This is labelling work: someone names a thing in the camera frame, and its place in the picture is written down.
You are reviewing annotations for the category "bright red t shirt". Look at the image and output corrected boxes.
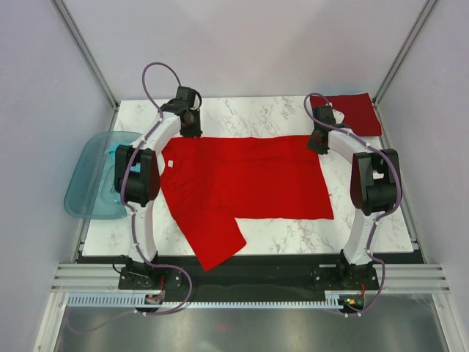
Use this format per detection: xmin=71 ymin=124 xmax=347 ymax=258
xmin=160 ymin=135 xmax=334 ymax=271

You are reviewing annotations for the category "right aluminium frame post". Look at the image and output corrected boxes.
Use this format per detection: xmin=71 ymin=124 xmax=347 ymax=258
xmin=372 ymin=0 xmax=439 ymax=107

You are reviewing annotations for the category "aluminium frame post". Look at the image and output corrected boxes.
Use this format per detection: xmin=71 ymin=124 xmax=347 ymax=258
xmin=372 ymin=0 xmax=439 ymax=107
xmin=50 ymin=0 xmax=119 ymax=111

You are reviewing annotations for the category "white slotted cable duct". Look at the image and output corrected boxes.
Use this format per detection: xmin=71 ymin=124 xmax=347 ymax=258
xmin=66 ymin=293 xmax=358 ymax=309

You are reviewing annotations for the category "teal t shirt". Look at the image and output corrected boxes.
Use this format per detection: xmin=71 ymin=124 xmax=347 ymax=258
xmin=108 ymin=144 xmax=142 ymax=173

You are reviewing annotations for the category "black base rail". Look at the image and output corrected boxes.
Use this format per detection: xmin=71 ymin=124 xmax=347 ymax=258
xmin=77 ymin=251 xmax=424 ymax=301

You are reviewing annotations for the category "translucent blue plastic bin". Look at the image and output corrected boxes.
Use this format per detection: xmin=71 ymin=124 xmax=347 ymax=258
xmin=64 ymin=131 xmax=140 ymax=220

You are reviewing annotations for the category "left aluminium frame post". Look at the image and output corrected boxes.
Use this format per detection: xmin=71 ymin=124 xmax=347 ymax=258
xmin=50 ymin=0 xmax=119 ymax=111

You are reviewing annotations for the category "folded dark red t shirt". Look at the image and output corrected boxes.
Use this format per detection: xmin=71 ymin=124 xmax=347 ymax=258
xmin=327 ymin=93 xmax=382 ymax=137

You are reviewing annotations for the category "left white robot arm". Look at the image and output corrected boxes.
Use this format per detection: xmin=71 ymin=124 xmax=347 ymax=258
xmin=114 ymin=86 xmax=202 ymax=288

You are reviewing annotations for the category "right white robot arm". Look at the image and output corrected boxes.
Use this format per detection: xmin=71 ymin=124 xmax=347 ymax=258
xmin=307 ymin=105 xmax=402 ymax=289

